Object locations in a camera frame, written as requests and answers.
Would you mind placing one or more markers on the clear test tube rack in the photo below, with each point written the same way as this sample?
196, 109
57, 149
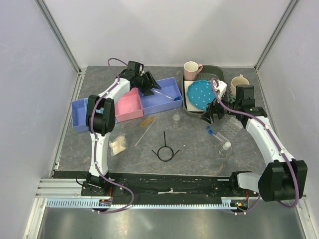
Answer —
231, 128

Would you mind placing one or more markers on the glass flask white stopper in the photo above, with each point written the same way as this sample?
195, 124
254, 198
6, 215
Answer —
225, 149

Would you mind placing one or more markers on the pink mug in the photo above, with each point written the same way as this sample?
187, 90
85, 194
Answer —
191, 70

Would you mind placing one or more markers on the blue cap test tube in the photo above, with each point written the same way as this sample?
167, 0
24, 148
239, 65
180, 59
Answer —
218, 136

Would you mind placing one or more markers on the light blue bin left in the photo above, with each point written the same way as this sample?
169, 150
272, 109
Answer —
87, 104

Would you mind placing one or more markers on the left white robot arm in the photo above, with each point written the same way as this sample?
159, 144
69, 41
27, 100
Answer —
100, 120

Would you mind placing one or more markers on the glass stirring rod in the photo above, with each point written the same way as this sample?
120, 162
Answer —
143, 134

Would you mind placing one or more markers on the light blue cable duct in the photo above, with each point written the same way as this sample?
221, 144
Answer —
89, 203

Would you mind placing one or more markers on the small glass beaker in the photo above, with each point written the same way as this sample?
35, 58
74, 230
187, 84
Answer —
176, 118

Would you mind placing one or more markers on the pink bin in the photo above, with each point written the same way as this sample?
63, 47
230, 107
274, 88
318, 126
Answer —
129, 106

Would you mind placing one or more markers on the brown wooden spatula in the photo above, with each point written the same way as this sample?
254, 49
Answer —
147, 121

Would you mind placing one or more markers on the dark green tray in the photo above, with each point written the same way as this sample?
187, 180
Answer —
208, 72

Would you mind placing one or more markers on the bag of cotton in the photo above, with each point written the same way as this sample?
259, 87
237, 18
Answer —
118, 145

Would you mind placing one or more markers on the graduated cylinder blue base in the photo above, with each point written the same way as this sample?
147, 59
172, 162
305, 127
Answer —
173, 98

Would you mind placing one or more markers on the small purple bin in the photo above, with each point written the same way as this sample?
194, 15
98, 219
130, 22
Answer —
79, 109

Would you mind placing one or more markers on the white square plate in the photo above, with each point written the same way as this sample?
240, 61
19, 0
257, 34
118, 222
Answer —
189, 106

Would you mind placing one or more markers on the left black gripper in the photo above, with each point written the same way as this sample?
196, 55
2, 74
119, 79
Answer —
150, 84

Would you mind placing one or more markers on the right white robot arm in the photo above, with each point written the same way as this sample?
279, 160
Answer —
284, 177

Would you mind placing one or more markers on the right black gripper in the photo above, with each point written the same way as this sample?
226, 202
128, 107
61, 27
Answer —
212, 107

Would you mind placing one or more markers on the cream floral mug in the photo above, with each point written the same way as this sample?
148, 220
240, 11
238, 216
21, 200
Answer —
235, 82

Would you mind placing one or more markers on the blue polka dot plate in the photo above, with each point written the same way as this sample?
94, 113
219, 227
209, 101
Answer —
199, 94

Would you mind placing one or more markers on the large purple bin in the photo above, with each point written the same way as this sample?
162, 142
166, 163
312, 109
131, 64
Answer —
158, 103

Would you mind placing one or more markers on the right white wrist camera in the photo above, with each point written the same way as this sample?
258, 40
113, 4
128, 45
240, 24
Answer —
220, 88

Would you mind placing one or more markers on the black wire spring clamp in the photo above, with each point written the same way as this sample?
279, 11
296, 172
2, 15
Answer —
165, 153

